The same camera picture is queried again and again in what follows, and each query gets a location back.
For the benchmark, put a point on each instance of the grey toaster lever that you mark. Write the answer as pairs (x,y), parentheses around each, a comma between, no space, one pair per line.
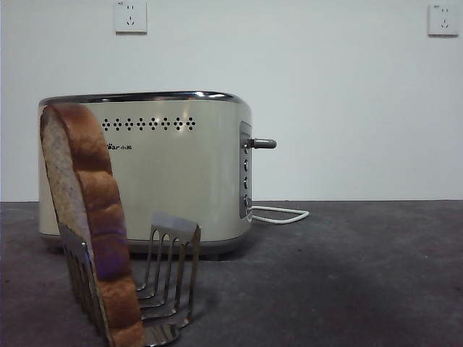
(264,143)

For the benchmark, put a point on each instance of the brown-crusted bread slice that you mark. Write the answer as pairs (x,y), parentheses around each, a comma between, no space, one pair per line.
(97,188)

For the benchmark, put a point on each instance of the cream two-slot toaster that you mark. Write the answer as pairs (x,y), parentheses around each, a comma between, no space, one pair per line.
(181,173)

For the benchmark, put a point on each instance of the shiny metal toast rack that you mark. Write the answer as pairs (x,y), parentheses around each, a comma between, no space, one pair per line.
(173,253)

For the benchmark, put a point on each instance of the white wall socket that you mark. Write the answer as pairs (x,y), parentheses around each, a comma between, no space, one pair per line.
(443,21)
(131,18)

